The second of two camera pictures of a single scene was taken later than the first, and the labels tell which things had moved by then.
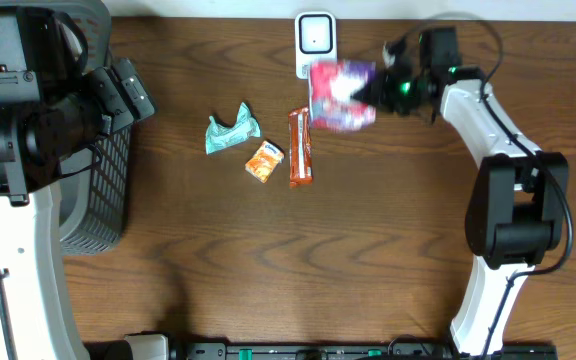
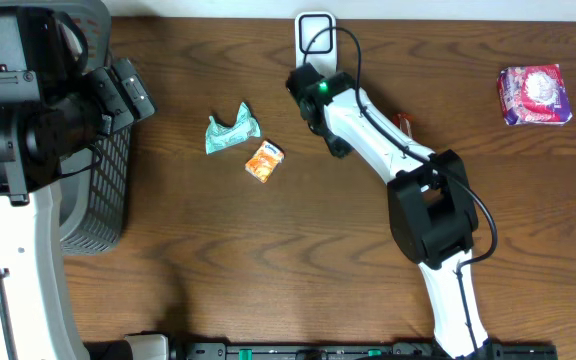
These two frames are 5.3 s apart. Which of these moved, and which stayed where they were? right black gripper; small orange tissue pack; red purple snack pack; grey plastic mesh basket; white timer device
Moved: right black gripper; red purple snack pack
Stayed: small orange tissue pack; white timer device; grey plastic mesh basket
